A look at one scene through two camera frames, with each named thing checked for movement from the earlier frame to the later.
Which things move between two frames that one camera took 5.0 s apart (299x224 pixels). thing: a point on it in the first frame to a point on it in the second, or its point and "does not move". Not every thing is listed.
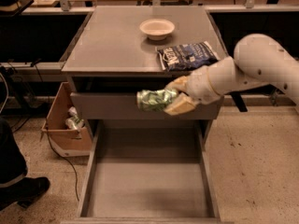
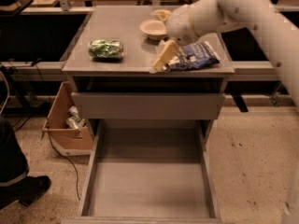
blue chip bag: (198, 53) does not move
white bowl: (157, 29) does not move
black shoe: (22, 192) does not move
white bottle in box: (74, 121) does not move
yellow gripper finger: (180, 84) to (163, 13)
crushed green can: (156, 100) to (106, 49)
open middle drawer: (147, 172) does not move
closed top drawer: (125, 106) does not move
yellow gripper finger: (182, 103) to (167, 50)
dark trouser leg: (13, 166) does not move
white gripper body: (199, 85) to (178, 24)
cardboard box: (67, 142) does not move
